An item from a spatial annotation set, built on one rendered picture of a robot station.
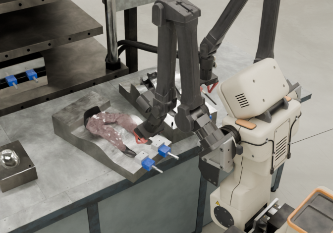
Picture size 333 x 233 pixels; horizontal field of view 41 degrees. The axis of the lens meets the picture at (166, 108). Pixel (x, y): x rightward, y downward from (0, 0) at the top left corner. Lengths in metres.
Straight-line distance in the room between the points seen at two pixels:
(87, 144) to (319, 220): 1.00
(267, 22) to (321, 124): 2.08
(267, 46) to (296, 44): 3.04
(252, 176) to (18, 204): 0.92
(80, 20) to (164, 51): 1.23
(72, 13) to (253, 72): 1.47
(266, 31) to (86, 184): 0.95
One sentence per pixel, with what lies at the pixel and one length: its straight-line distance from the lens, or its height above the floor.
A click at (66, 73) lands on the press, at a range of 2.63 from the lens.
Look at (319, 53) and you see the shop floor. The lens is 4.70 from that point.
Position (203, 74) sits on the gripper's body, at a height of 1.13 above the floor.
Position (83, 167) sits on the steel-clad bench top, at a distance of 1.99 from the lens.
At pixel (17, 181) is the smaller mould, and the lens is 1.94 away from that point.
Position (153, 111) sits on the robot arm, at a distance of 1.59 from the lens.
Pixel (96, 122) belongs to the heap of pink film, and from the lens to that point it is 2.05.
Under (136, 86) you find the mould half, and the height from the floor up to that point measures 0.93.
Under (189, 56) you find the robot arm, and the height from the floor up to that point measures 1.47.
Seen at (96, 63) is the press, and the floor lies 0.78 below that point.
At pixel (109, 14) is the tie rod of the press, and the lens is 2.48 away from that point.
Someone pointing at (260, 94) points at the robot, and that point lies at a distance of 1.51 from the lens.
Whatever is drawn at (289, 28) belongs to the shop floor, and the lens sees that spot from 5.12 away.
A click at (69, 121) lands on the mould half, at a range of 2.06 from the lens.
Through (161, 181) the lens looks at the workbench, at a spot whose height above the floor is 0.61.
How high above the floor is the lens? 2.17
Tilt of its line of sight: 37 degrees down
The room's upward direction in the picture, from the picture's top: 2 degrees clockwise
